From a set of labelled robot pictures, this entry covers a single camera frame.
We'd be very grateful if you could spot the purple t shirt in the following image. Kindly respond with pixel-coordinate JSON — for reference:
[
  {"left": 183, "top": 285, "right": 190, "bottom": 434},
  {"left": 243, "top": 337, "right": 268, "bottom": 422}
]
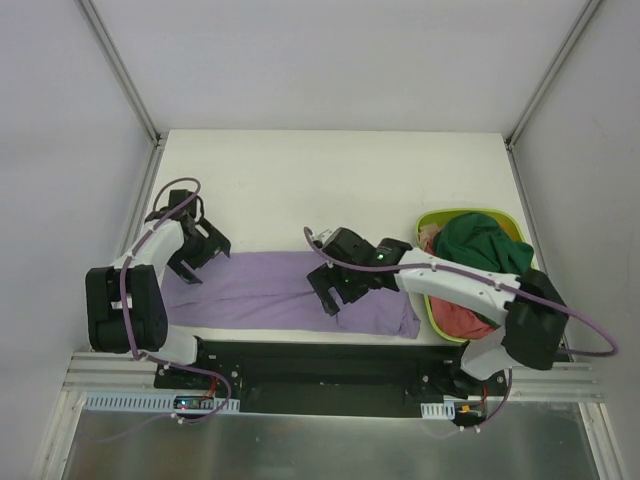
[{"left": 161, "top": 251, "right": 421, "bottom": 339}]

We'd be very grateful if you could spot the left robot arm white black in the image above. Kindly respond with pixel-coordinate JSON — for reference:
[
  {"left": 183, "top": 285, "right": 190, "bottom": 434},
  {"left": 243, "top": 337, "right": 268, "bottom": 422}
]
[{"left": 85, "top": 189, "right": 231, "bottom": 389}]

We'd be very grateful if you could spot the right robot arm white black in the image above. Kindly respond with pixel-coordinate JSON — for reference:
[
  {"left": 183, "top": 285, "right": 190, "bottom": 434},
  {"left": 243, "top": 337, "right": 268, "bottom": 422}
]
[{"left": 303, "top": 228, "right": 568, "bottom": 395}]

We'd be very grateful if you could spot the light pink t shirt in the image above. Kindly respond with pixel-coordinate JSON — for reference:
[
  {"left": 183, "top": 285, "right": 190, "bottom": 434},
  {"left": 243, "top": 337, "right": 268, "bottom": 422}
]
[{"left": 417, "top": 224, "right": 441, "bottom": 254}]

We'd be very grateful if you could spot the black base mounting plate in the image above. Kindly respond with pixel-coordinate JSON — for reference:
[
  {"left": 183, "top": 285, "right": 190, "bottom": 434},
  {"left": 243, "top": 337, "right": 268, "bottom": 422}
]
[{"left": 154, "top": 340, "right": 506, "bottom": 418}]

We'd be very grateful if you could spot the red pink t shirt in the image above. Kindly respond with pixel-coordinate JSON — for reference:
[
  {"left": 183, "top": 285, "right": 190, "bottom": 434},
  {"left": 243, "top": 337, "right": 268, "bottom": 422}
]
[{"left": 429, "top": 297, "right": 497, "bottom": 341}]

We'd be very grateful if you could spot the dark green t shirt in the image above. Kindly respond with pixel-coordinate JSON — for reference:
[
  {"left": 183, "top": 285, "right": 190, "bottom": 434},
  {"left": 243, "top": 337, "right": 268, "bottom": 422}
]
[{"left": 432, "top": 212, "right": 534, "bottom": 275}]

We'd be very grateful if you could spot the lime green plastic basket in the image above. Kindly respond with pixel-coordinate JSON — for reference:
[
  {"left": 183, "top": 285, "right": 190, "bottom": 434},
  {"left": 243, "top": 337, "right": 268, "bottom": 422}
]
[{"left": 416, "top": 209, "right": 534, "bottom": 343}]

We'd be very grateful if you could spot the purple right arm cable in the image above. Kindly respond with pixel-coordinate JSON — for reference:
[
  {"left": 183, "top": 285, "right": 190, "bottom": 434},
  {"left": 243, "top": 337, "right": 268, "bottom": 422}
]
[{"left": 302, "top": 226, "right": 620, "bottom": 357}]

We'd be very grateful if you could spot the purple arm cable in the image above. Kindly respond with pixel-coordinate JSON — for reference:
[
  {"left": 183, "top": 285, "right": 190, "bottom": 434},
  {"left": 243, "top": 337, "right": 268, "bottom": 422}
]
[
  {"left": 118, "top": 177, "right": 232, "bottom": 401},
  {"left": 302, "top": 226, "right": 620, "bottom": 357}
]

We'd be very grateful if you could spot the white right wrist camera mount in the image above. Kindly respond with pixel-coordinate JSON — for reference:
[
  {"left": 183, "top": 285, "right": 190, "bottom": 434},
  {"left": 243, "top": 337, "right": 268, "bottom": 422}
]
[{"left": 315, "top": 229, "right": 334, "bottom": 244}]

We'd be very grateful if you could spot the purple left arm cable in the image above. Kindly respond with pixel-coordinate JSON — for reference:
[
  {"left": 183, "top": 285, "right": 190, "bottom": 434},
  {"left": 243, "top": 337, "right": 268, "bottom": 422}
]
[{"left": 118, "top": 177, "right": 232, "bottom": 401}]

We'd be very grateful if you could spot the left white slotted cable duct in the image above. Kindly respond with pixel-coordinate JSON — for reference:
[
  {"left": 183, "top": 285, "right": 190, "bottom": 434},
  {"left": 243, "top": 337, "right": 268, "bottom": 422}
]
[{"left": 84, "top": 392, "right": 240, "bottom": 415}]

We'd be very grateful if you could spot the white slotted cable duct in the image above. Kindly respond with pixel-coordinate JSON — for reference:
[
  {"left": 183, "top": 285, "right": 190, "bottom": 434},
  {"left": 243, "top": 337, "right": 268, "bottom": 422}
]
[
  {"left": 420, "top": 401, "right": 456, "bottom": 421},
  {"left": 84, "top": 392, "right": 240, "bottom": 415}
]

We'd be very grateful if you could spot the aluminium front rail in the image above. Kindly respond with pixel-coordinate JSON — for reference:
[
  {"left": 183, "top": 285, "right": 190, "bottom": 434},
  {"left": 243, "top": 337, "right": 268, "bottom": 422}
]
[{"left": 63, "top": 352, "right": 604, "bottom": 403}]

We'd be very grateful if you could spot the right white slotted cable duct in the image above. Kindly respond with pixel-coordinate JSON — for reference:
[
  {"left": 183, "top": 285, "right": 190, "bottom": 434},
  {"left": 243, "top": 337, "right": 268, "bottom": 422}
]
[{"left": 420, "top": 401, "right": 456, "bottom": 421}]

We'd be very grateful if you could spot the left aluminium frame post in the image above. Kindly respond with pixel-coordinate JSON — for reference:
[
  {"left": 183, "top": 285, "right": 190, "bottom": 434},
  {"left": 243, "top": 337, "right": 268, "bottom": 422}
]
[{"left": 75, "top": 0, "right": 163, "bottom": 146}]

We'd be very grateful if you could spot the aluminium frame post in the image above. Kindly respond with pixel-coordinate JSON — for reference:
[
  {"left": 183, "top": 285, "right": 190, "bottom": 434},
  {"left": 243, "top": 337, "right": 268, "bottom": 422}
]
[
  {"left": 504, "top": 0, "right": 604, "bottom": 151},
  {"left": 75, "top": 0, "right": 163, "bottom": 146}
]

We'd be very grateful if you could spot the right aluminium frame post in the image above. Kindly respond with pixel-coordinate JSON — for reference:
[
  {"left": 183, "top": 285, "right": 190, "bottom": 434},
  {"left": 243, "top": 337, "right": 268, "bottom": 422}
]
[{"left": 504, "top": 0, "right": 604, "bottom": 151}]

